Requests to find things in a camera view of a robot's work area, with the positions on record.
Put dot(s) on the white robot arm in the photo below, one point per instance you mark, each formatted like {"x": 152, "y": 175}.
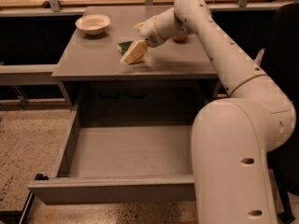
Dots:
{"x": 232, "y": 136}

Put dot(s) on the grey cabinet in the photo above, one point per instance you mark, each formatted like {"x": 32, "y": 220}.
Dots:
{"x": 118, "y": 79}

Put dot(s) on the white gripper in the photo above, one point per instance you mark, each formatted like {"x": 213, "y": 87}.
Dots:
{"x": 149, "y": 31}

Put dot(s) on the grey metal shelf frame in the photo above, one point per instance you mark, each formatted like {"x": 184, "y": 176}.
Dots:
{"x": 39, "y": 75}

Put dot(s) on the red apple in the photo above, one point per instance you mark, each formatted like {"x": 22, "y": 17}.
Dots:
{"x": 180, "y": 38}

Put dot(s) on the green and yellow sponge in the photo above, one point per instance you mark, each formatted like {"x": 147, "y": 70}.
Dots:
{"x": 124, "y": 46}

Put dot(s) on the white ceramic bowl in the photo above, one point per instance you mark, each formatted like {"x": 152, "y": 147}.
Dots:
{"x": 94, "y": 24}

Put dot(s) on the grey open top drawer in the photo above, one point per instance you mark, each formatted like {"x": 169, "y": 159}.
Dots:
{"x": 129, "y": 148}

